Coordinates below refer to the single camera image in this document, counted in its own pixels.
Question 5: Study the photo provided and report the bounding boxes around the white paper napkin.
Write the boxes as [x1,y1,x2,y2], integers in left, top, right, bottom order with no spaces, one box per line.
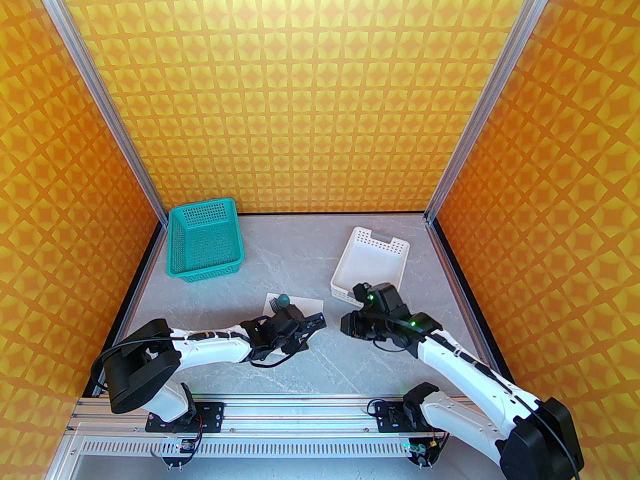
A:
[262,292,326,329]

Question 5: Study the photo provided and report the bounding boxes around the white plastic perforated basket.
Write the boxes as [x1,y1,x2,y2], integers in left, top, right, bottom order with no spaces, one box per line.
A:
[330,226,411,313]

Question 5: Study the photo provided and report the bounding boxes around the teal plastic perforated basket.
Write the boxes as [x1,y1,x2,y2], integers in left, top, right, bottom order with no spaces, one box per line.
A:
[166,197,246,284]

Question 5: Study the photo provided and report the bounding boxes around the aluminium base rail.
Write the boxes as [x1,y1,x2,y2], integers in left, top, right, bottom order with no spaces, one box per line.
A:
[70,394,501,436]

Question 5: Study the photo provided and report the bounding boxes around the white slotted cable duct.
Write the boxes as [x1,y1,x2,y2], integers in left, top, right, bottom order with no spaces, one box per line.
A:
[75,435,501,459]

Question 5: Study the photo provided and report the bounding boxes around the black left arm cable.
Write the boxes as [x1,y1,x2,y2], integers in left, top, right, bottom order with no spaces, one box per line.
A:
[91,335,166,400]

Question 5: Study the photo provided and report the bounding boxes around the aluminium frame post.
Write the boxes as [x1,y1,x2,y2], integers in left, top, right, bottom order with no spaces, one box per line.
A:
[424,0,563,224]
[27,0,168,224]

